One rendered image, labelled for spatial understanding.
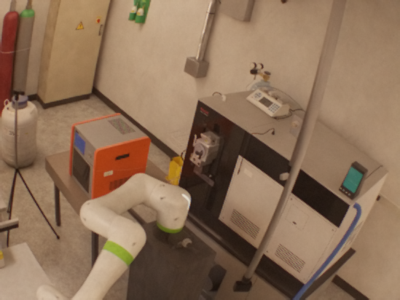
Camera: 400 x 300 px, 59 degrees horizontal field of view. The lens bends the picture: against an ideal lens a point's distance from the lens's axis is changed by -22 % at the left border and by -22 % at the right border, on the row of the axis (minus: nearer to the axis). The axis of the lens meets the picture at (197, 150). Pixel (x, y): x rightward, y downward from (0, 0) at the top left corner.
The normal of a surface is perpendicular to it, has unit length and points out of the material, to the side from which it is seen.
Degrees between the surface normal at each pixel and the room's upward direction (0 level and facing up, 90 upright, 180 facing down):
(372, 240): 90
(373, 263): 90
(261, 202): 90
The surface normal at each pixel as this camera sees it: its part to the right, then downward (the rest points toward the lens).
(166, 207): -0.40, 0.35
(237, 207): -0.72, 0.20
